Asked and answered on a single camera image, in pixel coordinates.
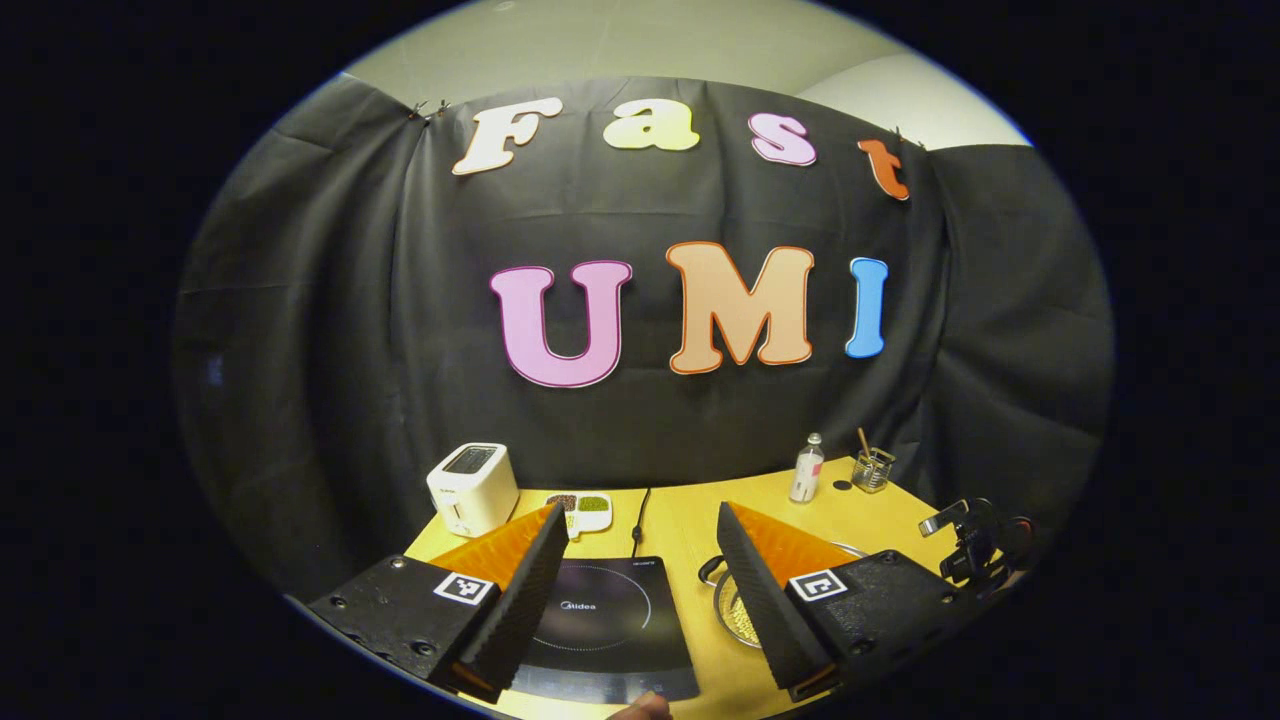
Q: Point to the small clear plastic bottle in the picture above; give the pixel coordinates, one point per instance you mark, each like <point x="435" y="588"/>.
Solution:
<point x="805" y="480"/>

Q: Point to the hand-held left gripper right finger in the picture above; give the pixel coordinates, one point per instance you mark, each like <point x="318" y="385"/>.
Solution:
<point x="765" y="610"/>

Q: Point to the pile of yellow soybeans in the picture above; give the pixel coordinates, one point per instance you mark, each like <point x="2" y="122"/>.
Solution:
<point x="745" y="625"/>

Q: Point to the small glass cup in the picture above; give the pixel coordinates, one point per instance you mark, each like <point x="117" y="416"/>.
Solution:
<point x="872" y="475"/>

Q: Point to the thin wooden stick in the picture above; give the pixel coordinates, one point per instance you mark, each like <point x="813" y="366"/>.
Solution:
<point x="863" y="445"/>

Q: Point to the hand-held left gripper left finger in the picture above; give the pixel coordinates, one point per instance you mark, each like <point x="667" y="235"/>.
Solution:
<point x="520" y="610"/>

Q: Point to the black induction cooktop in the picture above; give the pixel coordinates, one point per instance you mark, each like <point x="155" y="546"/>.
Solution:
<point x="610" y="620"/>

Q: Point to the white divided dish of beans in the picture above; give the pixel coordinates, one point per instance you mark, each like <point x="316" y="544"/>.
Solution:
<point x="590" y="518"/>

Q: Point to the white toaster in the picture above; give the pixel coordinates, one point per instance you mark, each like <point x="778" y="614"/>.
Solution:
<point x="475" y="495"/>

